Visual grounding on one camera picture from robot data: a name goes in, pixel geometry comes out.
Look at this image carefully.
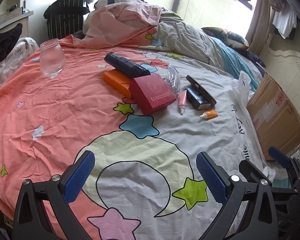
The pink squeeze tube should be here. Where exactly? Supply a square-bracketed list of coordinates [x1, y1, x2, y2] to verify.
[178, 90, 187, 115]

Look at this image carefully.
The clear glass jar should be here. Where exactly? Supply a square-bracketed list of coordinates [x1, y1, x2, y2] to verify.
[40, 38, 66, 78]

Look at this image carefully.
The orange flat box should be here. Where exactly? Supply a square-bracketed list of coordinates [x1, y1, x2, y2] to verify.
[103, 69, 132, 99]

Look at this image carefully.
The red square gift box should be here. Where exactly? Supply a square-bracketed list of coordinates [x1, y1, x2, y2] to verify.
[129, 74, 176, 115]

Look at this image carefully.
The black clothing pile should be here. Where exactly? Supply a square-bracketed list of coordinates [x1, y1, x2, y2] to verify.
[0, 23, 23, 62]

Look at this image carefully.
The beige curtain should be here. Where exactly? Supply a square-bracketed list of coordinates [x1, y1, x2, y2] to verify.
[245, 0, 271, 55]

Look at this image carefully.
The dark blue cylindrical bottle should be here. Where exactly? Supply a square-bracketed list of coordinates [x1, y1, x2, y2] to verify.
[104, 53, 151, 79]

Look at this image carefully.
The pink crumpled quilt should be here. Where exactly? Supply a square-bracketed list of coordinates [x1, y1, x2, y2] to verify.
[73, 2, 162, 49]

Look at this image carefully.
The clear bag of cotton swabs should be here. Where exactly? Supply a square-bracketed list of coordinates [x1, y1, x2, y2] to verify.
[164, 65, 180, 98]

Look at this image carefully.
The white carved headboard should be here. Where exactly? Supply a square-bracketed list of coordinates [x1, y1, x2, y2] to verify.
[261, 34, 300, 111]

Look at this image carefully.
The black striped backpack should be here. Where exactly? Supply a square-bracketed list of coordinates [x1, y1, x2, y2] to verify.
[43, 0, 90, 39]

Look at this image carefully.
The orange squeeze tube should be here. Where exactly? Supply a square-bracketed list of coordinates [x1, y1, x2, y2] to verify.
[200, 109, 218, 120]

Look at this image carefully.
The white plastic bag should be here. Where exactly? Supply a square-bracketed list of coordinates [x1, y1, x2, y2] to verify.
[231, 71, 276, 182]

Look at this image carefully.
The white hanging garment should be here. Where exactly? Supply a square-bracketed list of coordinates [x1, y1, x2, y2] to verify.
[273, 3, 297, 39]

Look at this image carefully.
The dark patterned pillow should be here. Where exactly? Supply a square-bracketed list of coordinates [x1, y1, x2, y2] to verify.
[202, 27, 250, 50]

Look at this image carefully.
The starry night tissue pack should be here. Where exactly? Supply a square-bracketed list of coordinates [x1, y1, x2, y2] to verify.
[186, 87, 211, 110]

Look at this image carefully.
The cartoon star bed sheet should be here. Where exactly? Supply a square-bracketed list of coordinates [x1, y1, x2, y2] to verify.
[0, 12, 263, 239]

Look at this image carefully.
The white bedside desk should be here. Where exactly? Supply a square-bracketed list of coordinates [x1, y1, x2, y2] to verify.
[0, 7, 33, 37]

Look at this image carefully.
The clear plastic wrapped bundle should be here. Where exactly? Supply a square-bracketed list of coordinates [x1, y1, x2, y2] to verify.
[0, 37, 39, 86]

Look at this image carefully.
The brown cardboard box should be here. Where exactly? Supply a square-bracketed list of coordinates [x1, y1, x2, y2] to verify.
[247, 74, 300, 161]

